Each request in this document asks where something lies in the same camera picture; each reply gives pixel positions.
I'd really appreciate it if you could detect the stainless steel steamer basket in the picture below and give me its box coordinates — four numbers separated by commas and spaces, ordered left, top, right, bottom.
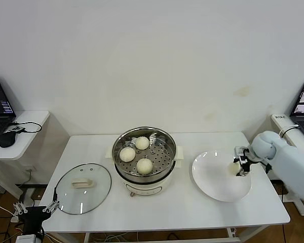
112, 126, 178, 179

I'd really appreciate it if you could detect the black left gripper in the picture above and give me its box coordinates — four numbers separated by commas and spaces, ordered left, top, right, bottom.
13, 186, 61, 235

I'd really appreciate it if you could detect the round glass pot lid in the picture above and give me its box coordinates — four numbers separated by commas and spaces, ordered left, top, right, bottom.
54, 163, 112, 215

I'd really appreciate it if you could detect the black usb dongle cable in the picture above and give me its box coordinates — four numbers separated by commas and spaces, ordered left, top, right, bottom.
7, 120, 43, 135

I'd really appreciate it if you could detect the white steamed baozi bun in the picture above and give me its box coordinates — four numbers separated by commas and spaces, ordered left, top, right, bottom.
119, 147, 136, 162
134, 136, 150, 150
136, 158, 154, 175
227, 161, 241, 176

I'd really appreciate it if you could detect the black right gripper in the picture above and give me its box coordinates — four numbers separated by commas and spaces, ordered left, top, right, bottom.
233, 151, 254, 177

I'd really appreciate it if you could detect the white electric cooker base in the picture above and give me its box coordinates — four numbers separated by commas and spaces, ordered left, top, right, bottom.
105, 145, 184, 197

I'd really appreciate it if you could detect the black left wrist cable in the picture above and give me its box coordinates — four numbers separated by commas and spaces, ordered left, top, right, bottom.
38, 222, 46, 243

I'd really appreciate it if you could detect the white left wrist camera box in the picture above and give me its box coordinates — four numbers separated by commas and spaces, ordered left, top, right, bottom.
16, 234, 37, 243

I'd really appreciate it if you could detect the thin white cable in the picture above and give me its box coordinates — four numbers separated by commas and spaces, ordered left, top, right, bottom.
278, 124, 299, 139

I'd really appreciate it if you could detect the black computer mouse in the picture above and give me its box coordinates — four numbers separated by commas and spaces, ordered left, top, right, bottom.
0, 131, 17, 148

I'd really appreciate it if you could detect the large white table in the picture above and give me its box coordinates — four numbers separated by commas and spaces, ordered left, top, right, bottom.
29, 131, 291, 243

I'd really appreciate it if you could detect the small white side table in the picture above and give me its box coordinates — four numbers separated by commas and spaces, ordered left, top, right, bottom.
0, 109, 51, 223
270, 113, 304, 217

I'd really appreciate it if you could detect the round white plate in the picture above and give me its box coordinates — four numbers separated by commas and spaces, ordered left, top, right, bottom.
192, 151, 252, 203

